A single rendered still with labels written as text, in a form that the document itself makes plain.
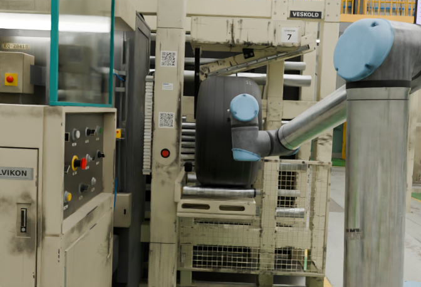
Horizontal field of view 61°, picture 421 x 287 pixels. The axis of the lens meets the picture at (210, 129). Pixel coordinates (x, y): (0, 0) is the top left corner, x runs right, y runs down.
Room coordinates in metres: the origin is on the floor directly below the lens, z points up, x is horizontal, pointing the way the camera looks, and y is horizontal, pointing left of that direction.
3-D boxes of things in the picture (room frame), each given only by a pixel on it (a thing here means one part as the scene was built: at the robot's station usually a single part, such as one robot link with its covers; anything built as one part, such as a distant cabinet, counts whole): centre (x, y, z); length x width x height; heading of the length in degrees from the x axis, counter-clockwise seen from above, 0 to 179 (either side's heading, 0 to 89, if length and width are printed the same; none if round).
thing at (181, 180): (1.79, 0.13, 0.90); 0.40 x 0.03 x 0.10; 179
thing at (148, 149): (1.74, 0.30, 1.19); 0.05 x 0.04 x 0.48; 179
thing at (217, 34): (2.09, -0.17, 1.71); 0.61 x 0.25 x 0.15; 89
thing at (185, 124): (2.17, 0.17, 1.05); 0.20 x 0.15 x 0.30; 89
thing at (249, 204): (1.65, -0.04, 0.84); 0.36 x 0.09 x 0.06; 89
